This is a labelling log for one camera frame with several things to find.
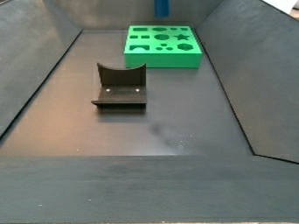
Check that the green shape sorting board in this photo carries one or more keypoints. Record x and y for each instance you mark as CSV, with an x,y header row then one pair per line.
x,y
161,46

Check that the black curved holder stand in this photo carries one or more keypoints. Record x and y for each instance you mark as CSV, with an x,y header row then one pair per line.
x,y
121,86

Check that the blue oval cylinder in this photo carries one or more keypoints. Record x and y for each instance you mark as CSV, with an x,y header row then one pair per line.
x,y
161,8

